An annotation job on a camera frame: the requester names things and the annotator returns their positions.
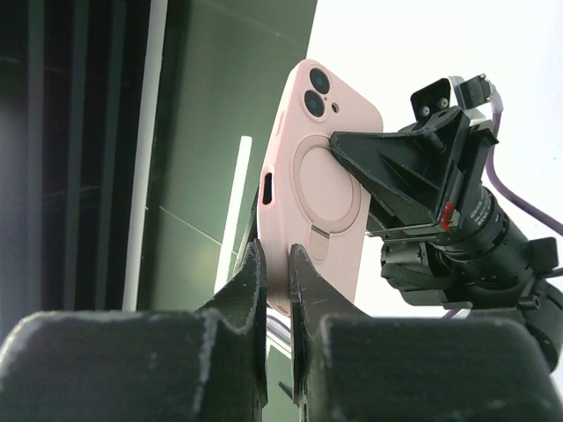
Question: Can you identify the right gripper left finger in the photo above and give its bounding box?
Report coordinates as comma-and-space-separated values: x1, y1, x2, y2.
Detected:
1, 242, 267, 421

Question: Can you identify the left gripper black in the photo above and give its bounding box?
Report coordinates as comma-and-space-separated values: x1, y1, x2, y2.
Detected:
329, 107, 537, 308

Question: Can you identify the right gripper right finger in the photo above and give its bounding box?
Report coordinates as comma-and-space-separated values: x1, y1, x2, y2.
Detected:
289, 244, 562, 421

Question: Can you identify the phone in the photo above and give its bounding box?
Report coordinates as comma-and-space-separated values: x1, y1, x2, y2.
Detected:
257, 59, 384, 316

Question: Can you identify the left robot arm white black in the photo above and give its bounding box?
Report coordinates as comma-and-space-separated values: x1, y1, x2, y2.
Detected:
329, 107, 562, 367

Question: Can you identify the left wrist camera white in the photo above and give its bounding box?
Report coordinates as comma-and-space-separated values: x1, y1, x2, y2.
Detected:
410, 74, 504, 131

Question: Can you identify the left aluminium frame post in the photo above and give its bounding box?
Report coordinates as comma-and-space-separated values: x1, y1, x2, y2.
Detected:
122, 1, 168, 311

